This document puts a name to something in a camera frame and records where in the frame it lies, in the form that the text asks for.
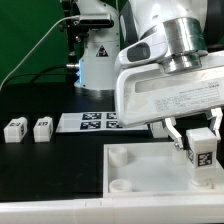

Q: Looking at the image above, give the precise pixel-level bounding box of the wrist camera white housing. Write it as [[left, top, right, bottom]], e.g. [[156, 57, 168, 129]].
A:
[[115, 41, 168, 72]]

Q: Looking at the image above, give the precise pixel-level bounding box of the white square tabletop part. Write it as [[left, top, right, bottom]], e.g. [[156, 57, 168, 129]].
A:
[[103, 142, 224, 198]]

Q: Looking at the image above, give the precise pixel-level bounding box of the white sheet with markers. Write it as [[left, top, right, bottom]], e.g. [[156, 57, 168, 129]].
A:
[[56, 112, 148, 133]]

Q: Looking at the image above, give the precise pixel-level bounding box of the black cable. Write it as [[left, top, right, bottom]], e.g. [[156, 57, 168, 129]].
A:
[[0, 64, 76, 89]]

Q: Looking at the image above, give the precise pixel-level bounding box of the white L-shaped fence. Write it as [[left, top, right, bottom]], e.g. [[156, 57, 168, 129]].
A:
[[0, 145, 224, 224]]

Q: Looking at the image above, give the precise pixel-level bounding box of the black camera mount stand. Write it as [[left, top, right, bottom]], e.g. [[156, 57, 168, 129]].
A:
[[59, 0, 88, 84]]

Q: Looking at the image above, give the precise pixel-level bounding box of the white cable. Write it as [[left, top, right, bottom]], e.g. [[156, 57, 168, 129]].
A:
[[0, 0, 124, 91]]

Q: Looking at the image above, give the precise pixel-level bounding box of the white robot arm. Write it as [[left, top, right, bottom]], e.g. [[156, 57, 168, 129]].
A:
[[78, 0, 224, 147]]

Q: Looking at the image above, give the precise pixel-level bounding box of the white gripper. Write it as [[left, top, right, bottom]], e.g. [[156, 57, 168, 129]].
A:
[[114, 49, 224, 151]]

